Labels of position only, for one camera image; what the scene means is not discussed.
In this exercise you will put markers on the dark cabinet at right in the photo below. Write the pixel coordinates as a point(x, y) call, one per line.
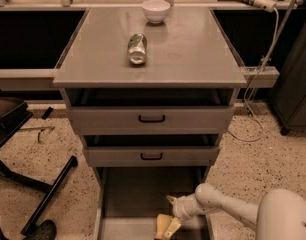
point(288, 96)

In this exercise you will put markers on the yellow green sponge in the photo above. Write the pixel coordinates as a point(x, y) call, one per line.
point(162, 223)

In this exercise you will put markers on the green soda can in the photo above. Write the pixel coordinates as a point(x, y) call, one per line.
point(137, 46)

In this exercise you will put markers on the grey bottom drawer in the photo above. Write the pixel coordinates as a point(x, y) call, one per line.
point(132, 198)

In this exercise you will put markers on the black drawer handle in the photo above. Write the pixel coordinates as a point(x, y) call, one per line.
point(151, 157)
point(148, 120)

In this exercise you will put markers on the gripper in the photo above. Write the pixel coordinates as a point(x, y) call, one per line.
point(180, 207)

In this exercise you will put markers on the black middle drawer handle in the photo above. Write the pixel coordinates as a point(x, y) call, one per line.
point(151, 157)

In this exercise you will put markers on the grey drawer cabinet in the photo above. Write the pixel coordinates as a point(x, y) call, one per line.
point(188, 64)

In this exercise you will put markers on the grey drawer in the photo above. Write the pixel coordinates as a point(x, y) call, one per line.
point(124, 120)
point(130, 156)
point(132, 198)

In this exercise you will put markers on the black top drawer handle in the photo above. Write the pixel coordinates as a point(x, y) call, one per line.
point(148, 120)

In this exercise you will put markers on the white ceramic bowl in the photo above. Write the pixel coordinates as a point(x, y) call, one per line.
point(155, 11)

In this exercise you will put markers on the grey middle drawer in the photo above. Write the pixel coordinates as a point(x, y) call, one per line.
point(130, 156)

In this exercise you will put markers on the grey top drawer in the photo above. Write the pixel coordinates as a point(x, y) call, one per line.
point(124, 120)

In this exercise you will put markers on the grey horizontal rail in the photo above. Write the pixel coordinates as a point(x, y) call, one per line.
point(27, 79)

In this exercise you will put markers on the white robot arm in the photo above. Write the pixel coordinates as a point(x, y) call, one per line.
point(281, 214)

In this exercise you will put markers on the black perforated shoe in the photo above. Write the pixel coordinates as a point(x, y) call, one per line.
point(45, 231)

